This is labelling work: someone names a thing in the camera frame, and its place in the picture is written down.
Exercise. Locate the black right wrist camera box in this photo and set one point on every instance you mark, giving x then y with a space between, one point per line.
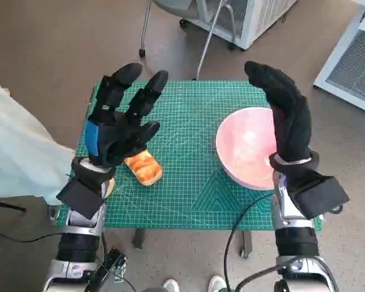
322 194

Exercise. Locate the white louvred cabinet on casters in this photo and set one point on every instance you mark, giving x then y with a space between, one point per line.
261 18

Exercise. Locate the grey office chair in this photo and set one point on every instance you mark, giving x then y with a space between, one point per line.
176 7

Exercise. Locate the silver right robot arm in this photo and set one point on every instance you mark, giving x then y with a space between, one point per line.
295 240

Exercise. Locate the long striped toy bread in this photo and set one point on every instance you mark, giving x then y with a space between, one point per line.
146 170

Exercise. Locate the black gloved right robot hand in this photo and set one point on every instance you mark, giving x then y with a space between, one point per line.
292 121

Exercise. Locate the black metal stand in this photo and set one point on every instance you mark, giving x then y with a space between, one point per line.
109 270

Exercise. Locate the white shoe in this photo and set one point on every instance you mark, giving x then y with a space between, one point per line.
217 284
171 286

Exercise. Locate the pink bowl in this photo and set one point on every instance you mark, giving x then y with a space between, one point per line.
243 146

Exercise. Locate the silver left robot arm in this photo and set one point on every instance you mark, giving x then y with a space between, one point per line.
76 246

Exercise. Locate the green cutting mat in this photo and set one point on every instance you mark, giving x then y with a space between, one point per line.
185 137

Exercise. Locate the round toy bread bun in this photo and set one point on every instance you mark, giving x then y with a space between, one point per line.
110 187

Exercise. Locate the black table leg with caster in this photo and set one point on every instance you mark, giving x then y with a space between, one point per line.
246 243

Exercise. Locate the white cabinet with mesh panel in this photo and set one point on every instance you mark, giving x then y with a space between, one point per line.
349 64

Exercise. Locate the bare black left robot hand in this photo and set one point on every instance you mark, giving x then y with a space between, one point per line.
109 143

